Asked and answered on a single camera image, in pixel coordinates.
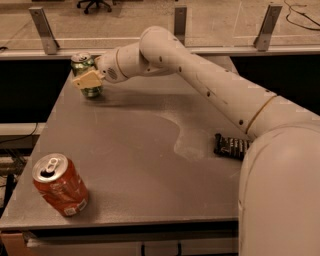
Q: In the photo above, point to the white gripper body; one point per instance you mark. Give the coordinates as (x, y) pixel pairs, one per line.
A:
(107, 65)

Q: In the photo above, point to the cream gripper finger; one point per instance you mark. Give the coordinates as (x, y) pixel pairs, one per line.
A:
(89, 79)

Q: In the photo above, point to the green soda can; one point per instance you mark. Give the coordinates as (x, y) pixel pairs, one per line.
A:
(81, 63)

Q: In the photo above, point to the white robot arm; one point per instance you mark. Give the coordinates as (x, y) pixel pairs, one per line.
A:
(279, 190)

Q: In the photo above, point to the orange soda can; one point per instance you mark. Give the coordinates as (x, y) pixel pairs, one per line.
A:
(60, 185)

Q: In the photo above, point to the black office chair base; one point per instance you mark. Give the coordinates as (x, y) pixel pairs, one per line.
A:
(90, 3)

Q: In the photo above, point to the black snack bar wrapper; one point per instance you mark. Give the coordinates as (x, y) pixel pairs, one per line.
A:
(231, 147)

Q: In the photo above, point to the left metal bracket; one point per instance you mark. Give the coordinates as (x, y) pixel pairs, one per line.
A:
(49, 43)

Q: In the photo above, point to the metal bracket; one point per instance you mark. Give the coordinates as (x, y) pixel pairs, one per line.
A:
(180, 16)
(263, 39)
(49, 43)

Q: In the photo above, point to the middle metal bracket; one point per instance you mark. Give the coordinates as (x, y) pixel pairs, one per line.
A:
(180, 16)

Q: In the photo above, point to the right metal bracket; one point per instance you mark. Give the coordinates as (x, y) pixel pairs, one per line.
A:
(263, 39)

